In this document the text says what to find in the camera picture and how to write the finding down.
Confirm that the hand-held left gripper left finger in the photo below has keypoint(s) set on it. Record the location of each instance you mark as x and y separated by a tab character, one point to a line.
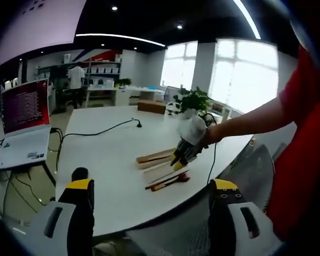
80	213

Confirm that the large potted green plant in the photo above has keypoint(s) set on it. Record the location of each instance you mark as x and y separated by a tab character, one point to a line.
196	100

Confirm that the white laptop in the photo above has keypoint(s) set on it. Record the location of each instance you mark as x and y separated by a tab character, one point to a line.
24	133

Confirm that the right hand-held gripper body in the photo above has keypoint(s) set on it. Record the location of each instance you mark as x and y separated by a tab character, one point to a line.
193	130

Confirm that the large hanging monitor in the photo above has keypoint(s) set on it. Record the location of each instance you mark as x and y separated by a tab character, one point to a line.
42	29

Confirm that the bright window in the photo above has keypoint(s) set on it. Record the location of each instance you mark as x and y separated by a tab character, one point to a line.
180	66
245	74

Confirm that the beige cutlery case base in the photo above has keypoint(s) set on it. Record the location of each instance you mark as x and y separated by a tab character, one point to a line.
142	160

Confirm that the black computer mouse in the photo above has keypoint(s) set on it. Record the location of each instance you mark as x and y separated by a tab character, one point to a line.
79	174

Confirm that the grey mesh office chair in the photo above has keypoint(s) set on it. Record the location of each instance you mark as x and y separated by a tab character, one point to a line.
176	224

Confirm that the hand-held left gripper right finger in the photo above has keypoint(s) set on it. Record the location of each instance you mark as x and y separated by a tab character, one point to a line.
224	218

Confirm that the small potted plant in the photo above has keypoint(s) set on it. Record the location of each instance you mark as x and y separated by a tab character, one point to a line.
123	82

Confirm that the storage shelf rack with bins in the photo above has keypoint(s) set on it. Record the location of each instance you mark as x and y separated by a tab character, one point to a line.
101	70

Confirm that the black laptop stand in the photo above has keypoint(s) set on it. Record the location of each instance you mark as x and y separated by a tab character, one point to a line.
42	170

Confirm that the brown cardboard box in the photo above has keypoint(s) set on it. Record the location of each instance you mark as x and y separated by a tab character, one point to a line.
152	107

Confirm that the person in red shirt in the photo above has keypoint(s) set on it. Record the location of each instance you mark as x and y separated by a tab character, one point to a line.
301	149

